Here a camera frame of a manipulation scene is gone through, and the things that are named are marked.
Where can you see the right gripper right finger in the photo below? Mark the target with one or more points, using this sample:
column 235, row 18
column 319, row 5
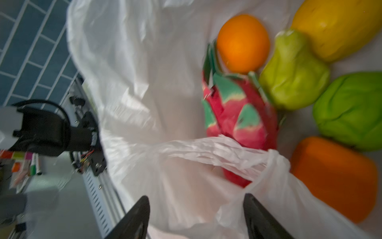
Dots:
column 260, row 222

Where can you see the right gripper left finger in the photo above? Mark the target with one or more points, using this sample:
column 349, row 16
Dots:
column 134, row 224

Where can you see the orange persimmon toy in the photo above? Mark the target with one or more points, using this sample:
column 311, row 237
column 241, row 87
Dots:
column 342, row 178

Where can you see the pink dragon fruit toy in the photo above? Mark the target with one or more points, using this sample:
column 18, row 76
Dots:
column 236, row 105

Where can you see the white plastic bag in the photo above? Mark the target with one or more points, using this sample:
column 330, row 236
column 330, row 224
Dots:
column 142, row 63

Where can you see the round orange toy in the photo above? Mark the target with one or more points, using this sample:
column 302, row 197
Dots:
column 243, row 44

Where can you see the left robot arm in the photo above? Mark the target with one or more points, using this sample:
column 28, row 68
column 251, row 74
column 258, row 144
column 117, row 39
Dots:
column 44, row 127

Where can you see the green pear toy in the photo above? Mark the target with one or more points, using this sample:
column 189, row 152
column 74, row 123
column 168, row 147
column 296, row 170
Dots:
column 294, row 77

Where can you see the yellow mango toy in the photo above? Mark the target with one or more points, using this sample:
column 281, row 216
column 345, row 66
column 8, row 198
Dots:
column 337, row 29

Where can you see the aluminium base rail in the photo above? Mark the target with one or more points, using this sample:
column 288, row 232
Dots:
column 105, row 203

